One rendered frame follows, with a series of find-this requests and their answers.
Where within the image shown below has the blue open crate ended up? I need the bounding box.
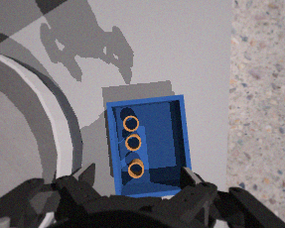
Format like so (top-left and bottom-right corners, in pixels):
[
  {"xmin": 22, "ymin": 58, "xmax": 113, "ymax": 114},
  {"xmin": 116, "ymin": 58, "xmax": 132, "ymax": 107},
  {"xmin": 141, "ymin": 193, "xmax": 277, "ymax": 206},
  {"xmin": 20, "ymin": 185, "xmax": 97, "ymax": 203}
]
[{"xmin": 106, "ymin": 94, "xmax": 192, "ymax": 197}]

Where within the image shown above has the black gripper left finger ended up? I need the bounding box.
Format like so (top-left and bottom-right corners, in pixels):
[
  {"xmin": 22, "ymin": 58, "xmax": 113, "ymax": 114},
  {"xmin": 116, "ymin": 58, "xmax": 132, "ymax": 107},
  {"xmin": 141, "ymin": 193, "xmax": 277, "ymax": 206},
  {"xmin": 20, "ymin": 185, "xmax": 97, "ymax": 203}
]
[{"xmin": 0, "ymin": 163, "xmax": 117, "ymax": 228}]

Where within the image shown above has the grey round turntable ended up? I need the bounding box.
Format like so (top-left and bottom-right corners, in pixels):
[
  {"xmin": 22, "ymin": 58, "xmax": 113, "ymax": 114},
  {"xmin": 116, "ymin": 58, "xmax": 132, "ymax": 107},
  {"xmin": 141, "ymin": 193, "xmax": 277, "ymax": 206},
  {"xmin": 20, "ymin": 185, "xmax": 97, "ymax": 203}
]
[{"xmin": 0, "ymin": 54, "xmax": 82, "ymax": 197}]

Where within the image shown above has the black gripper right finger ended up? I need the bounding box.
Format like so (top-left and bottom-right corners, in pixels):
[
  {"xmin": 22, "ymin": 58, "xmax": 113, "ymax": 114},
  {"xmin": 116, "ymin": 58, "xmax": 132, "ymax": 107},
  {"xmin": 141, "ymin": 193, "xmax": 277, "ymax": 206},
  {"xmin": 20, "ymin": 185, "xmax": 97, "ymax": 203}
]
[{"xmin": 152, "ymin": 167, "xmax": 285, "ymax": 228}]

